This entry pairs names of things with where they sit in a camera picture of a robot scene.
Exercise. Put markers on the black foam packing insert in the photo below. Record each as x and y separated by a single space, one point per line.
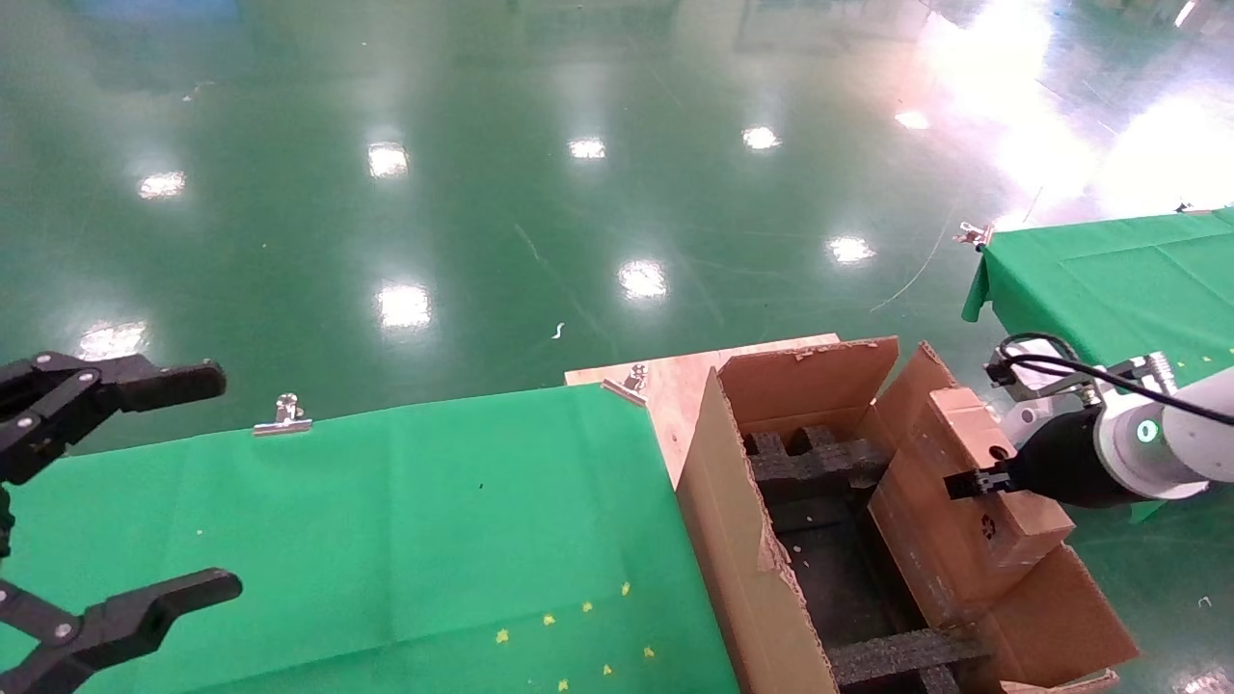
819 463
897 657

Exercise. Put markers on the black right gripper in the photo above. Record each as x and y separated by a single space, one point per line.
1065 463

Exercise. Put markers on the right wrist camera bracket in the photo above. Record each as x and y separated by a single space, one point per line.
1036 383

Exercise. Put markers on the green table cloth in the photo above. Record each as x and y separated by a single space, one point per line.
386 520
1109 280

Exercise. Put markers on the large open cardboard carton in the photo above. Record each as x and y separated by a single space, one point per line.
742 540

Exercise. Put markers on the small cardboard box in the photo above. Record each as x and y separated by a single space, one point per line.
925 525

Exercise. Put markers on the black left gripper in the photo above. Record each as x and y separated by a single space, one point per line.
4 525

